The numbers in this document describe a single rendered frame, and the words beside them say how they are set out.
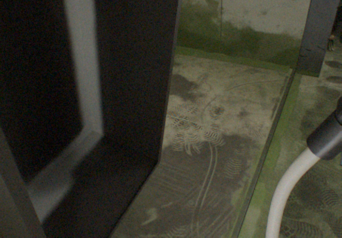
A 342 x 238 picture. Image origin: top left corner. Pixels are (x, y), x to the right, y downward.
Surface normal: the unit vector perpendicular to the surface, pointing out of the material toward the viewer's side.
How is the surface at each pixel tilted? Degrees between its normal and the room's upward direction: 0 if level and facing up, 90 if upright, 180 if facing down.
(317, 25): 90
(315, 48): 90
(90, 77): 89
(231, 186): 0
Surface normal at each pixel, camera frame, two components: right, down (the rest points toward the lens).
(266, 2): -0.45, 0.60
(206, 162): -0.08, -0.76
